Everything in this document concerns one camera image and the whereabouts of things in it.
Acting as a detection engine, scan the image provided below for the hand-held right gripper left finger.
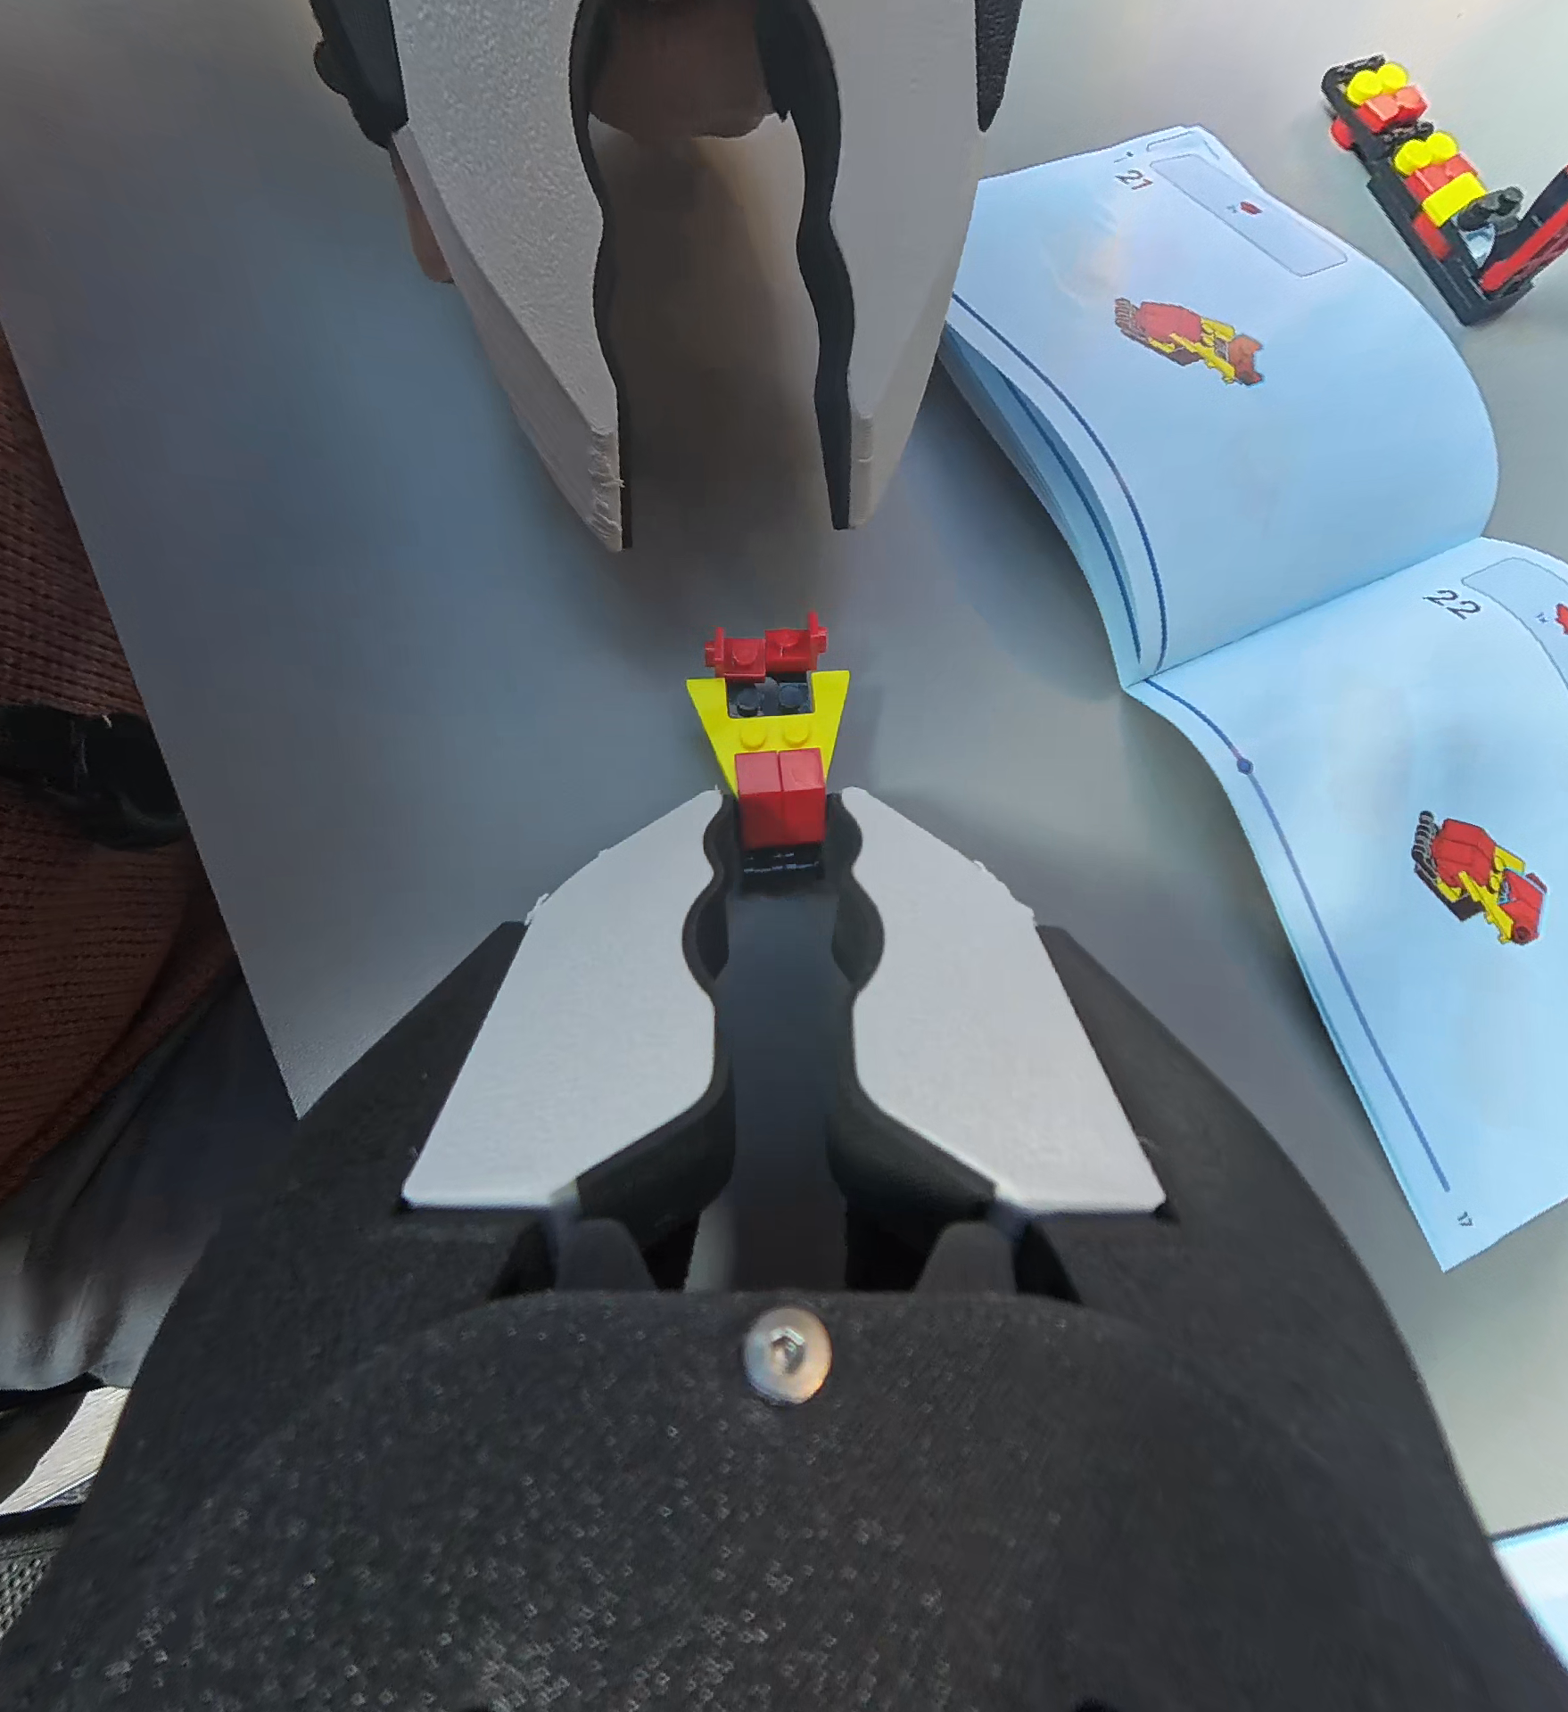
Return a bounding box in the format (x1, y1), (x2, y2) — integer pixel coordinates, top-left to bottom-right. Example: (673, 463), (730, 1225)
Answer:
(403, 788), (742, 1219)

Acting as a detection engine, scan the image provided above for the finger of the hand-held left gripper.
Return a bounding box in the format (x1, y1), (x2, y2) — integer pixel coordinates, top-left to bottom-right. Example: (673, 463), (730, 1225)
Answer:
(388, 0), (636, 553)
(764, 0), (983, 534)

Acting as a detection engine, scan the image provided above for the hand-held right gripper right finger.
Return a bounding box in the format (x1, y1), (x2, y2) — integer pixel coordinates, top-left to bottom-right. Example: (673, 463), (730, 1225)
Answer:
(823, 788), (1166, 1219)

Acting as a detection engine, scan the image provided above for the yellow red brick assembly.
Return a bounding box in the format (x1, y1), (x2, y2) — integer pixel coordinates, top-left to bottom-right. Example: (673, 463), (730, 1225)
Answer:
(686, 664), (852, 883)

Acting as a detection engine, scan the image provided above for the grey desk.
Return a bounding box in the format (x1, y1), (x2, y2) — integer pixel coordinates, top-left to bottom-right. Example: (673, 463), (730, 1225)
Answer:
(0, 0), (1568, 1540)

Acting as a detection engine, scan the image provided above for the person's left hand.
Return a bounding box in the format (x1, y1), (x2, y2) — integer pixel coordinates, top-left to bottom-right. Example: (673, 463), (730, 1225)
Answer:
(577, 0), (797, 139)

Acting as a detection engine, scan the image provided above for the light blue instruction booklet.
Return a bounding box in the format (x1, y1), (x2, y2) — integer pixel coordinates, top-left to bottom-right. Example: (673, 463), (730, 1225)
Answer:
(938, 127), (1568, 1273)

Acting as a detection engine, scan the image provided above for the red black brick model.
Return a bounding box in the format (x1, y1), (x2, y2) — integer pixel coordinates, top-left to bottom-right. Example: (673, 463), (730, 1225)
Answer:
(1320, 54), (1568, 330)

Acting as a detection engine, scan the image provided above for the grey cloth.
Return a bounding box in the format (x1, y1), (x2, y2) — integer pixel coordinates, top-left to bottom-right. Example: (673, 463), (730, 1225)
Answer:
(0, 976), (298, 1393)

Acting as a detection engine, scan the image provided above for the brown knit sweater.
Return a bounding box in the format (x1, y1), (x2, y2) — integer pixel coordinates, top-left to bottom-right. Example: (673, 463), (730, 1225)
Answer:
(0, 201), (243, 1273)

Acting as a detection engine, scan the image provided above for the black strap buckle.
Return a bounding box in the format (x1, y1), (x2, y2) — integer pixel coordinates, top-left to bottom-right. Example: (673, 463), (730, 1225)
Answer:
(0, 692), (189, 851)

